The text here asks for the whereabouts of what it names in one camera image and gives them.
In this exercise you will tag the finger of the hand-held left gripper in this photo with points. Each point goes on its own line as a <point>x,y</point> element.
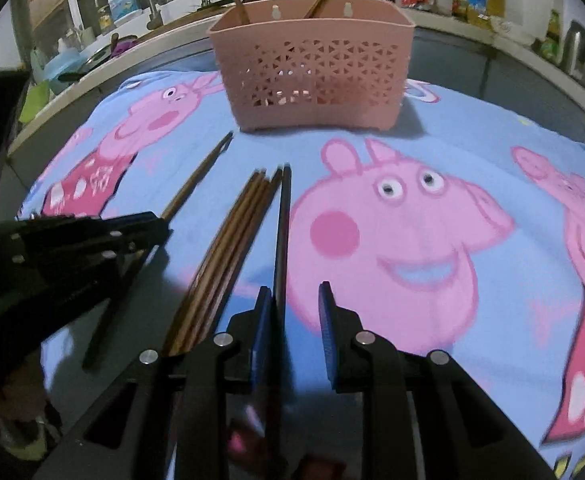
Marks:
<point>72,270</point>
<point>122,225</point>

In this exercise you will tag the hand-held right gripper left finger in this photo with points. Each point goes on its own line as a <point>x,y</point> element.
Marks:
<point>262,320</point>

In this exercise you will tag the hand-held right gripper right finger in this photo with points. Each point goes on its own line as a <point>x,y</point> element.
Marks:
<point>330,330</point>

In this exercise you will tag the dark wooden chopstick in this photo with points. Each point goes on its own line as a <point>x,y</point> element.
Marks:
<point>283,230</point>

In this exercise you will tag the pink plastic utensil basket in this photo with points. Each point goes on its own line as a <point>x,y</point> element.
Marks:
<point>317,70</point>

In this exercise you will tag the yellow-green shoe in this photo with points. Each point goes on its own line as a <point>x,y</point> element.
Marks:
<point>27,447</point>

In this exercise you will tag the dark metal pan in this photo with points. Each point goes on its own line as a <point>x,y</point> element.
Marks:
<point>95,60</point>

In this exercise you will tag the blue plastic container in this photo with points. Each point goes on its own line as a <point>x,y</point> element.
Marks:
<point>55,67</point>

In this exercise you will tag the purple cloth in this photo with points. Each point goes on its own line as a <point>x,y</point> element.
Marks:
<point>122,49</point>

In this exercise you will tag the small yellow bottle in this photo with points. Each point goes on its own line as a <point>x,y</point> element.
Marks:
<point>105,19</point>

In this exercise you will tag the white detergent jug blue label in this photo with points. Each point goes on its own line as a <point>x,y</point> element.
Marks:
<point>125,2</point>

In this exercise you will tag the blue printed cartoon blanket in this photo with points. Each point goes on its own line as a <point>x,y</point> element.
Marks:
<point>447,125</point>

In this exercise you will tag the green glass bottle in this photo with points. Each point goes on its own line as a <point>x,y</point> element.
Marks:
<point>552,35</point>

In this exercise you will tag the steel thermos jug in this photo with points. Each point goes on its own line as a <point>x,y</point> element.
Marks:
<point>574,50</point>

